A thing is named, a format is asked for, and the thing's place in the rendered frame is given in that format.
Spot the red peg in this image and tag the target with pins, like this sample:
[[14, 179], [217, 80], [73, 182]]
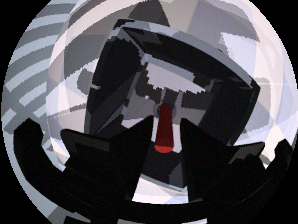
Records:
[[164, 138]]

